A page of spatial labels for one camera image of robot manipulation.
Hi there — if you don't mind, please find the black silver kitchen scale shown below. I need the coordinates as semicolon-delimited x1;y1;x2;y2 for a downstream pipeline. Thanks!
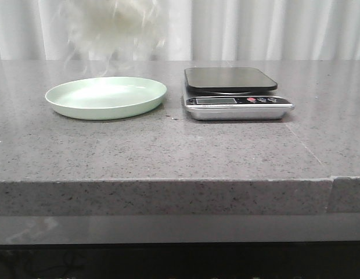
183;67;294;121

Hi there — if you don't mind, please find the white pleated curtain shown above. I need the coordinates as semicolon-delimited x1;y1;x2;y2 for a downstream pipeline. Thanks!
0;1;360;60

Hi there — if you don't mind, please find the pale green round plate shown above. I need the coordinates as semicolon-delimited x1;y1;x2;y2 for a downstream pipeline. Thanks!
45;77;167;120

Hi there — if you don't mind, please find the white vermicelli noodle bundle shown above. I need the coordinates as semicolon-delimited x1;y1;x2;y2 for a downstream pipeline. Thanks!
59;1;167;77

